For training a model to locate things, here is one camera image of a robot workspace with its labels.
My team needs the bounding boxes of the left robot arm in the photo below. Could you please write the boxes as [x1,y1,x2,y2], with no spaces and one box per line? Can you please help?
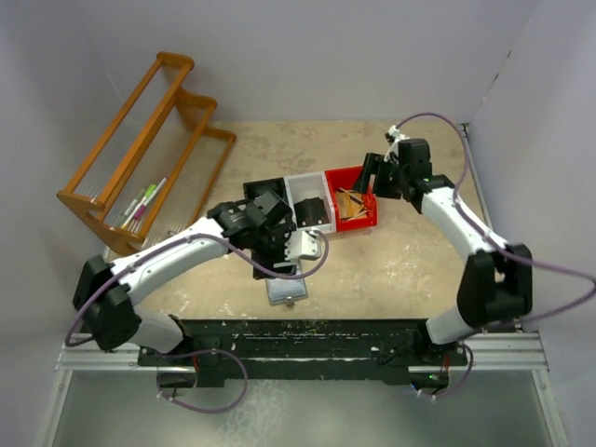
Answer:
[74,191,295,365]

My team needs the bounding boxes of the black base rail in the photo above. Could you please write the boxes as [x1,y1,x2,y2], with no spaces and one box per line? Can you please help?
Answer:
[138,318,467,387]

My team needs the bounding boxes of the green marker pen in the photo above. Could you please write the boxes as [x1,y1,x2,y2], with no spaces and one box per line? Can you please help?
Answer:
[118,183,156,227]

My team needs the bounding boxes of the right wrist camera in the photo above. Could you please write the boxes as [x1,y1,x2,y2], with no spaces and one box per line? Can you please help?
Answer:
[385,125,409,156]

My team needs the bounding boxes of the red plastic bin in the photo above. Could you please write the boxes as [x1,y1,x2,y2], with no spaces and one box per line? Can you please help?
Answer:
[324,166,378,233]

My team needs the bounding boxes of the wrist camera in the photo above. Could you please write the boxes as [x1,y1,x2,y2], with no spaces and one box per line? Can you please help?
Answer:
[385,125,409,156]
[284,231,322,262]

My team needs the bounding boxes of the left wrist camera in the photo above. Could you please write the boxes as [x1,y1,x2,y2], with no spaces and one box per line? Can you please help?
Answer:
[284,231,322,262]

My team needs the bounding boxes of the black cards in white bin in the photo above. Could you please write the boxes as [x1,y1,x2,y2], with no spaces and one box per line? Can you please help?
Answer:
[294,197,330,227]

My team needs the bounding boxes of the grey card holder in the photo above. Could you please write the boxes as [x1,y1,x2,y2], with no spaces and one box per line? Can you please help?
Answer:
[265,278,308,307]

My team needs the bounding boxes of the white plastic bin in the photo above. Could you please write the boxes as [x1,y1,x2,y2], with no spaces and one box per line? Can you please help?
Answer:
[283,171,336,234]

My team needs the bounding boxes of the gold cards in red bin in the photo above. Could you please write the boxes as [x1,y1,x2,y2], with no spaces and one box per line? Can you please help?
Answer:
[335,188,374,222]

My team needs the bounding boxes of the black plastic bin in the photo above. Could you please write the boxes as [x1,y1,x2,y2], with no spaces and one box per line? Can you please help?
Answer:
[243,177,287,201]

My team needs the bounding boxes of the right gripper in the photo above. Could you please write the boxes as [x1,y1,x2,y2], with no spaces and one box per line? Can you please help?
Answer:
[352,152,409,199]

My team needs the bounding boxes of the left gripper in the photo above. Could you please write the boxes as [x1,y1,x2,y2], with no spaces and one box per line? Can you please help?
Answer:
[250,221,296,278]

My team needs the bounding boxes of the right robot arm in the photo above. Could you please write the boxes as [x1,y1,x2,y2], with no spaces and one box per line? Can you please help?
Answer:
[353,132,533,364]

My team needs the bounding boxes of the orange wooden rack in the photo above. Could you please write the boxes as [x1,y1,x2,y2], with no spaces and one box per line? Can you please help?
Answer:
[57,51,237,256]

